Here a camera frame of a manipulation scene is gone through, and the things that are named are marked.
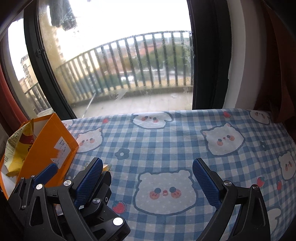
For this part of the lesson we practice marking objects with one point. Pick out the dark red left curtain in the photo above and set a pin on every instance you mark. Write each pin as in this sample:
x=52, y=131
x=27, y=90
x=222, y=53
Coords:
x=12, y=116

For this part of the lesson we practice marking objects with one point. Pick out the pale yellow chips bag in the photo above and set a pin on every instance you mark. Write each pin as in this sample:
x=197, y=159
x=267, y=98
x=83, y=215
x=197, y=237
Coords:
x=17, y=148

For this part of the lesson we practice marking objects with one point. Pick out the blue checkered bear tablecloth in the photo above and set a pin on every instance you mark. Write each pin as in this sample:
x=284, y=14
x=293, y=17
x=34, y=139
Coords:
x=151, y=154

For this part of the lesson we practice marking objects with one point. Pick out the balcony metal railing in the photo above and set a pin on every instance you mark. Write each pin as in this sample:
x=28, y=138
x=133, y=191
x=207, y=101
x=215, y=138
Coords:
x=145, y=72

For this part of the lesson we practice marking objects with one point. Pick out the hanging grey cloth left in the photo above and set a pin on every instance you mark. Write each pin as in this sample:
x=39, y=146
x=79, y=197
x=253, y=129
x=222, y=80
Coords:
x=61, y=15

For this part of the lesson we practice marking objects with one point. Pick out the orange cardboard box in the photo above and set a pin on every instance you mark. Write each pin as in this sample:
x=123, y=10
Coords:
x=53, y=143

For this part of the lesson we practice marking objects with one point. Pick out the black window frame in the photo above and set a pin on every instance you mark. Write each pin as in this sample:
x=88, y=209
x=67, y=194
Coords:
x=104, y=21

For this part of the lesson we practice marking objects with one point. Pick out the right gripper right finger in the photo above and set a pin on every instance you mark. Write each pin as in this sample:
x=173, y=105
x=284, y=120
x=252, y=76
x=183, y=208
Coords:
x=252, y=221

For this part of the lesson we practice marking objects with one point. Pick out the small yellow candy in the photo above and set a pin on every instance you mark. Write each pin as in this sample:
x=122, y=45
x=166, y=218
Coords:
x=106, y=167

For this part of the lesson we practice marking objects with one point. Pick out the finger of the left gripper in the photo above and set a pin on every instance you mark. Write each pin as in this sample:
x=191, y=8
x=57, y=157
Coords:
x=24, y=203
x=103, y=222

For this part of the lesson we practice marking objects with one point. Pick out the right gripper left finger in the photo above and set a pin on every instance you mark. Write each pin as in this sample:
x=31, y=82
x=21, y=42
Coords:
x=54, y=214

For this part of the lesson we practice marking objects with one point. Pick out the dark red right curtain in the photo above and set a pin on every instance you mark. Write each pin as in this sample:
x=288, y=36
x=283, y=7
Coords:
x=277, y=92

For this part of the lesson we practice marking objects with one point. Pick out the dark red curtain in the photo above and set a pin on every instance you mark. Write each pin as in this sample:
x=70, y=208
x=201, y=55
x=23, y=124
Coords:
x=277, y=92
x=12, y=116

